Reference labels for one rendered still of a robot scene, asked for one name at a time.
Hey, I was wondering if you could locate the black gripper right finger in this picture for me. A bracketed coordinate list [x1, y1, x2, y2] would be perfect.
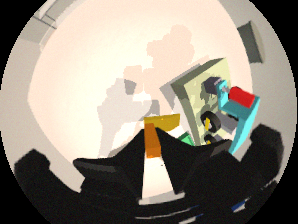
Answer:
[154, 127, 233, 194]

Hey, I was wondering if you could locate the green tray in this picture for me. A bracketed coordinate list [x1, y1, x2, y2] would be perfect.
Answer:
[178, 132, 196, 147]
[182, 137, 193, 145]

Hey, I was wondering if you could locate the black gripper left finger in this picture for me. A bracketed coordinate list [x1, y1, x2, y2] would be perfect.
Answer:
[72, 128, 146, 200]

